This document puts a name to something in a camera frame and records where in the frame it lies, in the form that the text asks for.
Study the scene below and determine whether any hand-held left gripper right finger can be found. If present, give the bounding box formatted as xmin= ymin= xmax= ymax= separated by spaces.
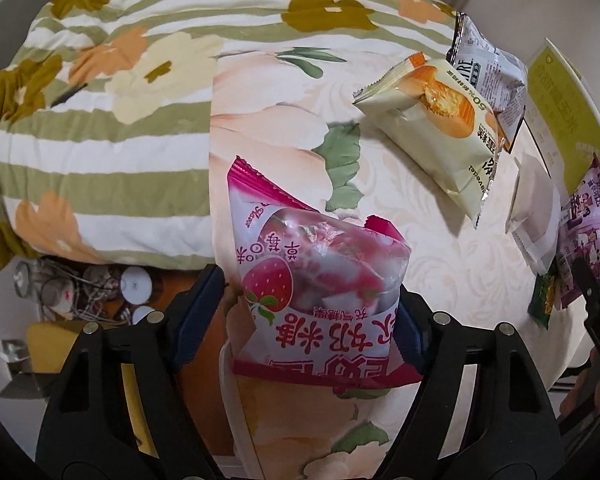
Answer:
xmin=385 ymin=284 xmax=566 ymax=480

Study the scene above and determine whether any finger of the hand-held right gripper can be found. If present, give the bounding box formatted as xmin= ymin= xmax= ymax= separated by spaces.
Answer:
xmin=572 ymin=255 xmax=600 ymax=346

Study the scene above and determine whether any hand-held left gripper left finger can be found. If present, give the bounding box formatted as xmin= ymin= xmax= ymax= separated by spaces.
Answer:
xmin=35 ymin=262 xmax=241 ymax=480

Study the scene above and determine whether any purple cartoon print snack packet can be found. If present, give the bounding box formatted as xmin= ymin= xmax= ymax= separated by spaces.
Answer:
xmin=550 ymin=152 xmax=600 ymax=313

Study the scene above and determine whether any pink strawberry candy bag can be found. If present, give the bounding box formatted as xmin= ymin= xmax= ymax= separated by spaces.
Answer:
xmin=226 ymin=155 xmax=426 ymax=397

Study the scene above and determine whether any green cardboard box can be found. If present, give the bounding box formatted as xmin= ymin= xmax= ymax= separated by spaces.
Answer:
xmin=522 ymin=37 xmax=600 ymax=181

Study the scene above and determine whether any person's right hand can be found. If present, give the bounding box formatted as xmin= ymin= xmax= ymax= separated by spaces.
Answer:
xmin=560 ymin=347 xmax=600 ymax=413

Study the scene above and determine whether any green snack packet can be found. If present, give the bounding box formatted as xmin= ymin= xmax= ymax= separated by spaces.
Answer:
xmin=527 ymin=272 xmax=566 ymax=331

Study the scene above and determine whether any white round lid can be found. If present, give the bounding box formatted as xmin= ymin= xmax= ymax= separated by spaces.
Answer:
xmin=130 ymin=305 xmax=157 ymax=327
xmin=120 ymin=266 xmax=153 ymax=306

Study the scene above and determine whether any white translucent packet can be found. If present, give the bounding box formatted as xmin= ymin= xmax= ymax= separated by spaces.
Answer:
xmin=505 ymin=152 xmax=563 ymax=273

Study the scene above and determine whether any glass jar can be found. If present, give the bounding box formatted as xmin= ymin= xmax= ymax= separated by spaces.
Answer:
xmin=42 ymin=280 xmax=77 ymax=322
xmin=12 ymin=260 xmax=48 ymax=311

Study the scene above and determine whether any yellow box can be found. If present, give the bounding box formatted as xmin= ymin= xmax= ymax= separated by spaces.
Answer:
xmin=27 ymin=322 xmax=156 ymax=461

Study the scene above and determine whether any cream cake snack packet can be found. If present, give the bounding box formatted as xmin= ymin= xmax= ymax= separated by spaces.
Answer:
xmin=352 ymin=52 xmax=508 ymax=231

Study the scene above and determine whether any floral striped blanket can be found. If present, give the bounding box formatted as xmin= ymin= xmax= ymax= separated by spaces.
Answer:
xmin=0 ymin=0 xmax=461 ymax=273

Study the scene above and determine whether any grey white snack packet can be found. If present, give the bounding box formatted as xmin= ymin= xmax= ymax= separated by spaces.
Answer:
xmin=445 ymin=12 xmax=528 ymax=153

